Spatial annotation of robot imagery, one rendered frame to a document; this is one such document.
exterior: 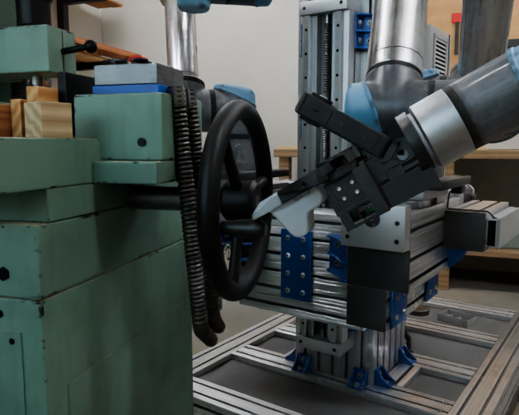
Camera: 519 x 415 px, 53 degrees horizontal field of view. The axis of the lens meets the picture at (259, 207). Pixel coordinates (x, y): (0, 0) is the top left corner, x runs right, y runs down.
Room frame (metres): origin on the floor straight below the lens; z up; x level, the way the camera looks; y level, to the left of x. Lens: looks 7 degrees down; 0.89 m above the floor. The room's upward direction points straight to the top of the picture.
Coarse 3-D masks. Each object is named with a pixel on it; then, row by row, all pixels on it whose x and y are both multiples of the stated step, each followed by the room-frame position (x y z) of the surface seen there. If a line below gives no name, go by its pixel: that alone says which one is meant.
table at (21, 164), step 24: (0, 144) 0.54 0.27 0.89; (24, 144) 0.58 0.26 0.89; (48, 144) 0.61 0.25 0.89; (72, 144) 0.66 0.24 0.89; (96, 144) 0.71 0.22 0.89; (0, 168) 0.54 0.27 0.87; (24, 168) 0.57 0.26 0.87; (48, 168) 0.61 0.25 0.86; (72, 168) 0.66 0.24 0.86; (96, 168) 0.70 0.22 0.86; (120, 168) 0.69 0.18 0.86; (144, 168) 0.68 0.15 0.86; (168, 168) 0.71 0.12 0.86; (0, 192) 0.54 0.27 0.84
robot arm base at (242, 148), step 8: (232, 136) 1.41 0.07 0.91; (240, 136) 1.41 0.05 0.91; (248, 136) 1.42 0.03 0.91; (232, 144) 1.40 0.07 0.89; (240, 144) 1.41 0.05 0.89; (248, 144) 1.42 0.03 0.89; (240, 152) 1.40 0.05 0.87; (248, 152) 1.41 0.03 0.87; (240, 160) 1.40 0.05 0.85; (248, 160) 1.40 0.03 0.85; (224, 168) 1.39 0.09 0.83; (240, 168) 1.39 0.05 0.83; (248, 168) 1.40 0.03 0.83
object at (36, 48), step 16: (0, 32) 0.82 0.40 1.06; (16, 32) 0.81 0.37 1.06; (32, 32) 0.81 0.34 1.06; (48, 32) 0.80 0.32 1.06; (64, 32) 0.84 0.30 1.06; (0, 48) 0.82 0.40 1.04; (16, 48) 0.81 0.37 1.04; (32, 48) 0.81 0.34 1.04; (48, 48) 0.80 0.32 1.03; (0, 64) 0.82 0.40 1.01; (16, 64) 0.81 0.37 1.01; (32, 64) 0.81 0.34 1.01; (48, 64) 0.80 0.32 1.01; (64, 64) 0.83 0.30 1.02; (32, 80) 0.84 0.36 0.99
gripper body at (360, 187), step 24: (408, 120) 0.55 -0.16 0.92; (408, 144) 0.57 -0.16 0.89; (360, 168) 0.56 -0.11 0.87; (384, 168) 0.57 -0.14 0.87; (408, 168) 0.57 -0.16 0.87; (432, 168) 0.55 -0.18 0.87; (336, 192) 0.58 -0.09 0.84; (360, 192) 0.57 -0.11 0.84; (384, 192) 0.57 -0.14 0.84; (408, 192) 0.56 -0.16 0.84; (360, 216) 0.57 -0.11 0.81
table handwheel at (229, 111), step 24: (216, 120) 0.67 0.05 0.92; (216, 144) 0.64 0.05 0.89; (264, 144) 0.84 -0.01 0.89; (216, 168) 0.63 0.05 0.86; (264, 168) 0.86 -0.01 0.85; (144, 192) 0.78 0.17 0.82; (168, 192) 0.77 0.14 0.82; (216, 192) 0.62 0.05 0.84; (240, 192) 0.73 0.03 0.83; (264, 192) 0.86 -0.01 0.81; (216, 216) 0.62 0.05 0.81; (240, 216) 0.73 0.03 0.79; (264, 216) 0.86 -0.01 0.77; (216, 240) 0.62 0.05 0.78; (240, 240) 0.73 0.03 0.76; (264, 240) 0.84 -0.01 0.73; (216, 264) 0.63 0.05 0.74; (240, 264) 0.72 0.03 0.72; (216, 288) 0.66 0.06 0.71; (240, 288) 0.70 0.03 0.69
